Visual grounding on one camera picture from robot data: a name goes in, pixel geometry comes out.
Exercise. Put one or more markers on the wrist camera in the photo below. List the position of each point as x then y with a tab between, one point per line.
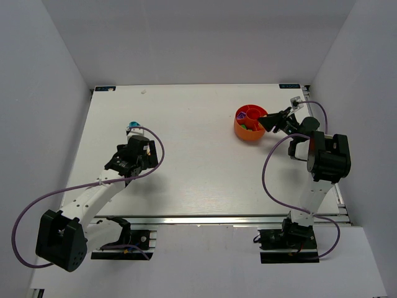
296	103
134	131

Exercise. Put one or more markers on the left corner label sticker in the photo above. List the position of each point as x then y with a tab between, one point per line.
104	88

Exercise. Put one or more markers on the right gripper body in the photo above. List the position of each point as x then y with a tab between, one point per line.
285	120

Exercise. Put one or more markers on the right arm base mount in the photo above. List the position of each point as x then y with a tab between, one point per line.
274	249

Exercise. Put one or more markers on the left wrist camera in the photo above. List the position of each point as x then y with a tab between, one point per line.
134	131

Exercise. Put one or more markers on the green lego brick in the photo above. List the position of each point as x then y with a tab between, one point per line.
245	128

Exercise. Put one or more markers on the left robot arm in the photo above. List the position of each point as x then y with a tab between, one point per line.
66	236

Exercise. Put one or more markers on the right corner label sticker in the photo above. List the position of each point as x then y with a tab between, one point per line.
289	86

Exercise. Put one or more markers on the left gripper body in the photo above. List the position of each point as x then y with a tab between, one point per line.
121	164

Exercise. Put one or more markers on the orange round divided container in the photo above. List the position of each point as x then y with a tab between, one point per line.
253	112

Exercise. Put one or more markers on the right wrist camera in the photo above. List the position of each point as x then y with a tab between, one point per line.
296	103

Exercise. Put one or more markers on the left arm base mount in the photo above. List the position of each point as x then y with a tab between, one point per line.
131	244

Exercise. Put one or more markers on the corner label sticker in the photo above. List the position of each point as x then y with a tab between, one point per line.
104	88
289	86

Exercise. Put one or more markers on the purple lego brick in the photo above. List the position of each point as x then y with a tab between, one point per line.
241	115

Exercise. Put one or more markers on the teal lego piece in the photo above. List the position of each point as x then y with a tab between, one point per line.
132	125

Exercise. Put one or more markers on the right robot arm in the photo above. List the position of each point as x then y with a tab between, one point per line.
327	161

